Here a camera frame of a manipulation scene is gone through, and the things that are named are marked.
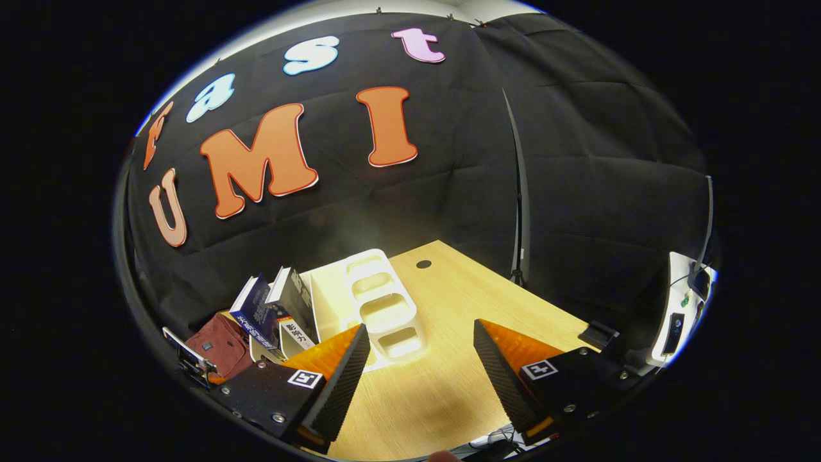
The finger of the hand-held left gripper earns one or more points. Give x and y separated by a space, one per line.
192 362

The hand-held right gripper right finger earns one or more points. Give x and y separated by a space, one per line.
503 378

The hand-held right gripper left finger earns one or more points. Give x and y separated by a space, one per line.
340 391

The maroon schoolbag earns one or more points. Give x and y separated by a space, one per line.
221 350

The blue book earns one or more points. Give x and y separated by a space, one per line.
256 311

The white bookshelf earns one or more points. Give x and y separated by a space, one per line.
330 301

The black and white book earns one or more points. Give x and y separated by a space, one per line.
298 301

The small black box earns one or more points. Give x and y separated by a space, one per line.
600 335

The black stand pole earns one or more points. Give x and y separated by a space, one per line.
521 218

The white device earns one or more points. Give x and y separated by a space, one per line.
677 282

